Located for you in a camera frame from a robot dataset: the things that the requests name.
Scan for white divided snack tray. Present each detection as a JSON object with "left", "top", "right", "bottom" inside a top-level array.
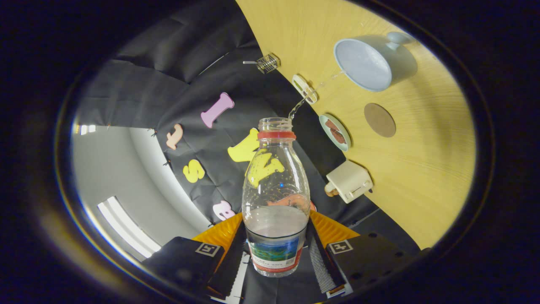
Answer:
[{"left": 292, "top": 74, "right": 318, "bottom": 105}]

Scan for white toaster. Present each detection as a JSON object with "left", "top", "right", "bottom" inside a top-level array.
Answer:
[{"left": 326, "top": 160, "right": 374, "bottom": 204}]

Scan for wooden table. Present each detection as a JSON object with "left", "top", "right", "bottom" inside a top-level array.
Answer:
[{"left": 235, "top": 0, "right": 476, "bottom": 250}]

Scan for round brown coaster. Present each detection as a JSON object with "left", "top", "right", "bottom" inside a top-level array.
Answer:
[{"left": 364, "top": 103, "right": 397, "bottom": 138}]

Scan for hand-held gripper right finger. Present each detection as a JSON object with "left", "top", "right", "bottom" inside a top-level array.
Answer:
[{"left": 305, "top": 210, "right": 422, "bottom": 298}]

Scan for wire mesh cutlery holder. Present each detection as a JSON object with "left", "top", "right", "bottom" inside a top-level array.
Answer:
[{"left": 256, "top": 53, "right": 281, "bottom": 74}]

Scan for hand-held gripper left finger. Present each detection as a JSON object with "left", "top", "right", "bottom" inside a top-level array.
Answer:
[{"left": 141, "top": 212, "right": 247, "bottom": 298}]

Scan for clear juice bottle red ring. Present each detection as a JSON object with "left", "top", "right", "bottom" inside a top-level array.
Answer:
[{"left": 241, "top": 117, "right": 311, "bottom": 278}]

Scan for white cup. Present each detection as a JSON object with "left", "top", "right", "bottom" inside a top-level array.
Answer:
[{"left": 333, "top": 32, "right": 418, "bottom": 92}]

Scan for black backdrop cloth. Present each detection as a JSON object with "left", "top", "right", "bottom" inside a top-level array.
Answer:
[{"left": 74, "top": 0, "right": 422, "bottom": 304}]

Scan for pale green plate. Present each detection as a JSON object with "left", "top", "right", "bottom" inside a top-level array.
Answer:
[{"left": 319, "top": 113, "right": 352, "bottom": 152}]

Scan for long ceiling light panel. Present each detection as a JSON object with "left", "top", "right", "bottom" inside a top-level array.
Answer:
[{"left": 97, "top": 196, "right": 162, "bottom": 259}]

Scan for brown food pieces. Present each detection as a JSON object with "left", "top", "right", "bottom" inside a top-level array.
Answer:
[{"left": 325, "top": 119, "right": 347, "bottom": 145}]

